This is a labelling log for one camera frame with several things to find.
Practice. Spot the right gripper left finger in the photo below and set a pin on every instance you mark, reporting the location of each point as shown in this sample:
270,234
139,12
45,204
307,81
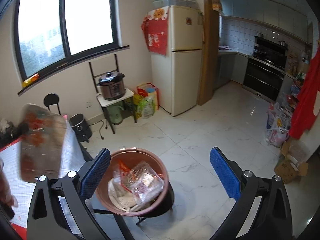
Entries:
46,219

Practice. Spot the red brown food tray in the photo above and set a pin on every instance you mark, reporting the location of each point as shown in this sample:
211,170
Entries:
41,143

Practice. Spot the pink plastic package with label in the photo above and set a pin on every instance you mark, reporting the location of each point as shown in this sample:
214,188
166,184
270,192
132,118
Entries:
128,177

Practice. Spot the clear plastic tray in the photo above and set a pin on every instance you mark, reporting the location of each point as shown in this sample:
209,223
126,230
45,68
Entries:
150,184

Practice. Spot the brown plastic trash bin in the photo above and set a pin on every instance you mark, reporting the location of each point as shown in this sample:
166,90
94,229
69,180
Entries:
131,157

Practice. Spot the black kitchen oven range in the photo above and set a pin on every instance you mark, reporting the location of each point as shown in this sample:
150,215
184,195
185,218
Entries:
265,69

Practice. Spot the plaid and red tablecloth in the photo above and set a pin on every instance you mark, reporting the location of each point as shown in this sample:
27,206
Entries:
72,160

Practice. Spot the cardboard box on floor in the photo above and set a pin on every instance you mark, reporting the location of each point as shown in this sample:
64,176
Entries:
293,164

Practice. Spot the black air fryer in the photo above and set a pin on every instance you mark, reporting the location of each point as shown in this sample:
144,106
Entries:
80,127

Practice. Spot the plastic bags on floor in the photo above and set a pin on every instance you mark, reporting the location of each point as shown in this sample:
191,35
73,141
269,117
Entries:
278,125

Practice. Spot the green kettle under table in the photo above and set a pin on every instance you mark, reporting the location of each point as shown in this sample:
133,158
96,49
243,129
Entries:
115,113

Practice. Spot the yellow snack bag on sill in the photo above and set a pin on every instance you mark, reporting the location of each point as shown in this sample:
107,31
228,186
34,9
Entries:
30,80

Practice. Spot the small white-top side table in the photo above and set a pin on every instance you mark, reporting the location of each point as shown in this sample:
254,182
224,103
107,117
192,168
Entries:
105,103

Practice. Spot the brown electric pressure cooker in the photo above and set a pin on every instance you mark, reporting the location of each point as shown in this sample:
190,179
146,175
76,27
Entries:
111,85

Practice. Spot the colourful shopping bags by fridge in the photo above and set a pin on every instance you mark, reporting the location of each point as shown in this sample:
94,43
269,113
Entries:
144,101

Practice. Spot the cream two-door refrigerator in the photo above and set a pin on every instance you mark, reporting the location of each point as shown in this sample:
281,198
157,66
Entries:
177,75

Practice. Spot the black framed window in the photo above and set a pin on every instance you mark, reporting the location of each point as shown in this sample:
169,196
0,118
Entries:
53,35

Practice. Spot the red cloth on refrigerator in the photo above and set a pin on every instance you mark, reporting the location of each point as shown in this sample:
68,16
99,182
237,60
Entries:
155,30

